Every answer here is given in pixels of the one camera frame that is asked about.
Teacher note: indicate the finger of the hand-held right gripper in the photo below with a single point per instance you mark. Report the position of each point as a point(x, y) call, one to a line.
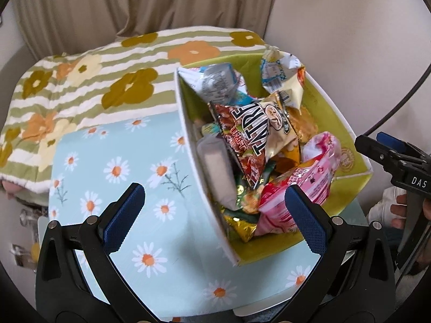
point(392, 140)
point(373, 149)

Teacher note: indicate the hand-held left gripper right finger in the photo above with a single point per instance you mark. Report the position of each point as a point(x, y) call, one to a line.
point(308, 222)

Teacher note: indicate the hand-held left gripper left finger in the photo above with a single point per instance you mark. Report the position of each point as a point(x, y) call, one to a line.
point(124, 218)

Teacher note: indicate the green storage box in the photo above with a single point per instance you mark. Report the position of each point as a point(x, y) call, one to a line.
point(336, 114)

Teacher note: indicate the pile of snack packets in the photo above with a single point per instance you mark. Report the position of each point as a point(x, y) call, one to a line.
point(262, 131)

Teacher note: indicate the person's right hand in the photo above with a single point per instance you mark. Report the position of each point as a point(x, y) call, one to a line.
point(399, 210)

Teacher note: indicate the daisy blue tablecloth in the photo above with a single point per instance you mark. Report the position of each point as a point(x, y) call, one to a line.
point(134, 161)

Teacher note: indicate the pink cloth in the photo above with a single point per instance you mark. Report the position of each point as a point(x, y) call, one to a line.
point(11, 188)

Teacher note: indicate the flower striped blanket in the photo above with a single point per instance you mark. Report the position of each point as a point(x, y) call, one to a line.
point(101, 67)

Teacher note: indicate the beige curtain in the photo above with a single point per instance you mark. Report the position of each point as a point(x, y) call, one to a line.
point(151, 3)

